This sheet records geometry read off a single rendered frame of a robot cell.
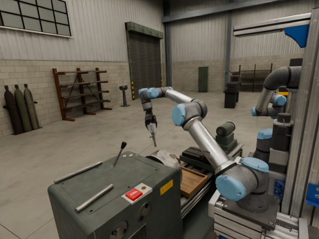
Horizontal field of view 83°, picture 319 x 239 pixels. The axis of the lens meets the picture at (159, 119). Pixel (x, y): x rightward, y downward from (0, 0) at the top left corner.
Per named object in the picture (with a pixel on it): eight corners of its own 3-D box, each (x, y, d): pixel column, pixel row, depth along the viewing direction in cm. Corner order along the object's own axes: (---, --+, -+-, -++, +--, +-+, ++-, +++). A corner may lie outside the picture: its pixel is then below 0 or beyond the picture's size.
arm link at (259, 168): (271, 186, 86) (275, 160, 83) (256, 197, 79) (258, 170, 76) (248, 175, 96) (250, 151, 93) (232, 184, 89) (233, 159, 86)
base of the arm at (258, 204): (269, 198, 92) (272, 181, 90) (266, 218, 81) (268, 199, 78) (238, 188, 101) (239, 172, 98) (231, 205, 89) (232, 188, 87)
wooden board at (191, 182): (189, 197, 138) (189, 193, 137) (154, 181, 162) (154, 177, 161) (207, 179, 160) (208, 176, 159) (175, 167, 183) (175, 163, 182)
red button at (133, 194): (133, 202, 82) (133, 198, 82) (125, 197, 86) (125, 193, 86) (143, 196, 86) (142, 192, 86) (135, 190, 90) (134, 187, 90)
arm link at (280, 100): (274, 106, 137) (276, 95, 135) (269, 104, 147) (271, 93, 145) (286, 106, 135) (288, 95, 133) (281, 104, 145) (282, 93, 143)
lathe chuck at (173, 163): (180, 197, 125) (169, 153, 122) (149, 189, 147) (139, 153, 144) (187, 190, 131) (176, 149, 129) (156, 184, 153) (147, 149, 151)
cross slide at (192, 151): (220, 168, 165) (220, 164, 164) (182, 155, 193) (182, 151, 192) (228, 160, 178) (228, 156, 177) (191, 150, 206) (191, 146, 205)
